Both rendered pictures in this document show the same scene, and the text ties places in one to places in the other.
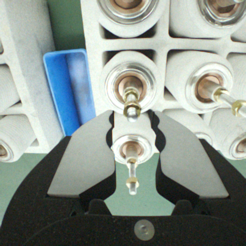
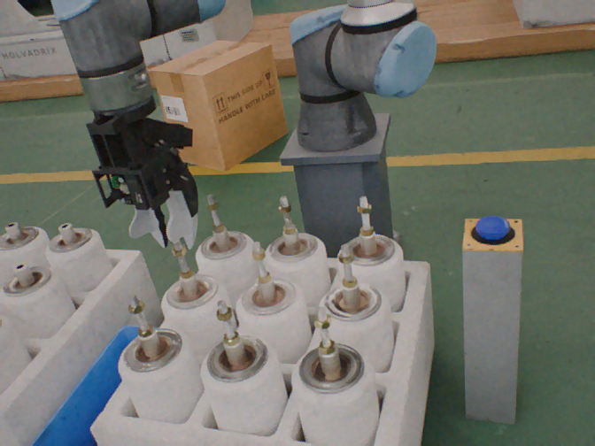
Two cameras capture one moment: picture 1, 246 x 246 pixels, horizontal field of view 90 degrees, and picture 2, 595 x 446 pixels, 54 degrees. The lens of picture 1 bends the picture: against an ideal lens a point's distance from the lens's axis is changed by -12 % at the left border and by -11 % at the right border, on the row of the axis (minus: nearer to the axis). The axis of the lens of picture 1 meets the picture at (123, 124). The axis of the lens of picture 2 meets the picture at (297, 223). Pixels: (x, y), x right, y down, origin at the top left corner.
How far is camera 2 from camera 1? 0.81 m
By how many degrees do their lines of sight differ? 88
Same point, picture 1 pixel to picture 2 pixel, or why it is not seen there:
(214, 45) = (312, 310)
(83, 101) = not seen: outside the picture
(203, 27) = (272, 263)
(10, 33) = (116, 280)
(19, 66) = (96, 303)
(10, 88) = (65, 312)
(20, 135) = (15, 344)
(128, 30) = (212, 262)
